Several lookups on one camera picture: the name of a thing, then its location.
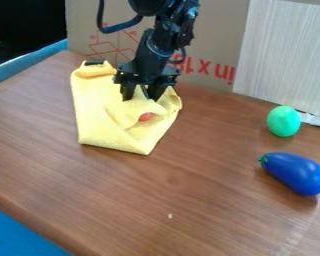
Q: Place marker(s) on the green toy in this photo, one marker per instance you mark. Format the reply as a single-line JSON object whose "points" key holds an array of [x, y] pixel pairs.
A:
{"points": [[283, 121]]}

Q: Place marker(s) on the yellow cloth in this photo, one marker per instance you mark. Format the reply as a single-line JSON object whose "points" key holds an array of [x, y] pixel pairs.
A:
{"points": [[118, 113]]}

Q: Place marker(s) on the red toy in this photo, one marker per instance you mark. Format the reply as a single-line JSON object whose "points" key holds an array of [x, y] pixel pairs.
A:
{"points": [[145, 117]]}

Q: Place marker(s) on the white board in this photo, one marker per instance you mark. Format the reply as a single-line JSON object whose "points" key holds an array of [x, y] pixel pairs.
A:
{"points": [[285, 53]]}

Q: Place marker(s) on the cardboard box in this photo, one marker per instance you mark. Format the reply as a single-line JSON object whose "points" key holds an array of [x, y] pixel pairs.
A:
{"points": [[216, 40]]}

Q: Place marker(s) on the blue toy eggplant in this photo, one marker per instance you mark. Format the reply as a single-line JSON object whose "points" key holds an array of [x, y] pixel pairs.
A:
{"points": [[296, 172]]}

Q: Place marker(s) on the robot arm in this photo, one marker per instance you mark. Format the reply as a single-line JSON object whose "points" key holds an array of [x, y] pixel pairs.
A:
{"points": [[167, 23]]}

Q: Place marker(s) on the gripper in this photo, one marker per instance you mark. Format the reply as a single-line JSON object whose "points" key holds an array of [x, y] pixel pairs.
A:
{"points": [[148, 63]]}

